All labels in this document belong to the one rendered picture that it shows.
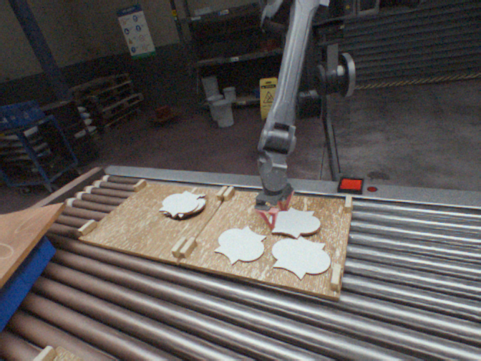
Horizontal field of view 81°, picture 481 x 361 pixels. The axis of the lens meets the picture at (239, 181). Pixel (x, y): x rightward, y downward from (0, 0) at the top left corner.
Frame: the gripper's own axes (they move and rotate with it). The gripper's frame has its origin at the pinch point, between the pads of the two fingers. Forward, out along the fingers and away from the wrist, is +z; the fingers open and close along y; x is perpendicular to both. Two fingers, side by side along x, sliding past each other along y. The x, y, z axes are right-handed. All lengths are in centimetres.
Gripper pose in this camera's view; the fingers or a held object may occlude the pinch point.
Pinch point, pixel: (278, 217)
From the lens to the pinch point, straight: 83.7
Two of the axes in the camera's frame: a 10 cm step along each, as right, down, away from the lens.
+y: 5.4, -4.7, 7.0
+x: -8.2, -1.0, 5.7
